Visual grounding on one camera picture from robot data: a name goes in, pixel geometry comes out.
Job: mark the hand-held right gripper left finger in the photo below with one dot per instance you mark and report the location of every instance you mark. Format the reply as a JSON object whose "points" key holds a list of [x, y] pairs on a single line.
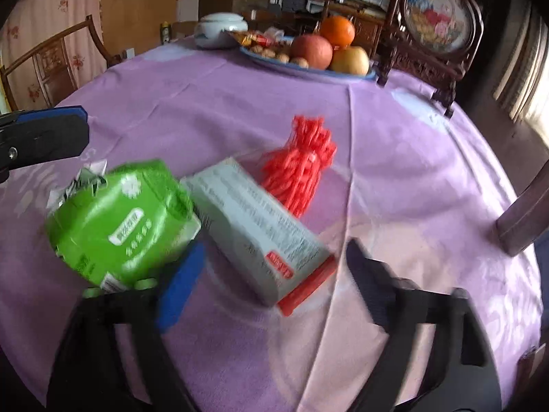
{"points": [[180, 292]]}

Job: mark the red foam mesh net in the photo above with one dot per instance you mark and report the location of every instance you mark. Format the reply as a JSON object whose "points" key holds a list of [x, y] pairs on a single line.
{"points": [[296, 167]]}

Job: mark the green yellow can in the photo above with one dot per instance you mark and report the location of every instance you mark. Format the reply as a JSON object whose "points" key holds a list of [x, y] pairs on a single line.
{"points": [[166, 33]]}

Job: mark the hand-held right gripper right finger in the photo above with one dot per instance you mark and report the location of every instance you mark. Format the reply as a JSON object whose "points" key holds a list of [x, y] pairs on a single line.
{"points": [[364, 279]]}

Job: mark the white carton with red end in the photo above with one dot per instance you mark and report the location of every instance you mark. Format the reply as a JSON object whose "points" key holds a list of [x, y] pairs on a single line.
{"points": [[253, 231]]}

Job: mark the purple tablecloth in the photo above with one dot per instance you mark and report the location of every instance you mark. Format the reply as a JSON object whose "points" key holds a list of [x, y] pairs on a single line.
{"points": [[386, 171]]}

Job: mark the green tissue packet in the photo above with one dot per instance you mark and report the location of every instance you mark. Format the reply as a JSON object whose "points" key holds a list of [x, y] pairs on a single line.
{"points": [[111, 223]]}

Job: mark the tall dark cabinet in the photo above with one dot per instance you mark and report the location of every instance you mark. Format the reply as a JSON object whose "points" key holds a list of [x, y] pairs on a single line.
{"points": [[497, 30]]}

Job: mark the pile of walnuts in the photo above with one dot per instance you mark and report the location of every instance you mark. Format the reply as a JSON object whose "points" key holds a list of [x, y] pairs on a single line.
{"points": [[274, 55]]}

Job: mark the pile of wrapped candies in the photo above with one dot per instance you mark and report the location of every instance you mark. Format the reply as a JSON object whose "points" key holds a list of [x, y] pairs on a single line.
{"points": [[259, 38]]}

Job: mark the patterned window curtain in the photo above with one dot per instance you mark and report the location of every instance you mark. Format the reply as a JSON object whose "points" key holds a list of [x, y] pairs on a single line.
{"points": [[525, 73]]}

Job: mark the white lidded ceramic jar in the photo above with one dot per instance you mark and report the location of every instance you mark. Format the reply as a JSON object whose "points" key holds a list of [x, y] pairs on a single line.
{"points": [[218, 30]]}

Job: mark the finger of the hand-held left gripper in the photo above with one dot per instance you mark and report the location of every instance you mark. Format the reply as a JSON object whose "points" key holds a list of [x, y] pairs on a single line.
{"points": [[51, 114]]}

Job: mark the red apple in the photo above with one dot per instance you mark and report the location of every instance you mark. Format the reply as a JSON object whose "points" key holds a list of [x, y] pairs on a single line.
{"points": [[312, 51]]}

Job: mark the yellow apple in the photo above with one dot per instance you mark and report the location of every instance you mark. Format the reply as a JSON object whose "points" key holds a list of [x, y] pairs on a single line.
{"points": [[349, 61]]}

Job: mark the orange-brown wooden door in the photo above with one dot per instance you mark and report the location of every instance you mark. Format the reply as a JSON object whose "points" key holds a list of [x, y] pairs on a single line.
{"points": [[137, 4]]}

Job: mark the carved wooden chair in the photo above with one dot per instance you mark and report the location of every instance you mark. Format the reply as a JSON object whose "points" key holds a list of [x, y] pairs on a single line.
{"points": [[51, 62]]}

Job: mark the blue fruit plate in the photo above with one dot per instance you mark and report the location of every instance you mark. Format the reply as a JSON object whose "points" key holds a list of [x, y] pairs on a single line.
{"points": [[343, 75]]}

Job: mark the round embroidered wooden table screen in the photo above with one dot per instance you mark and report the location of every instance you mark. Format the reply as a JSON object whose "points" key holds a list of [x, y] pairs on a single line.
{"points": [[433, 21]]}

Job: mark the orange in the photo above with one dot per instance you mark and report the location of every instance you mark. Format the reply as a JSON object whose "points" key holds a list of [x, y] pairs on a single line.
{"points": [[338, 31]]}

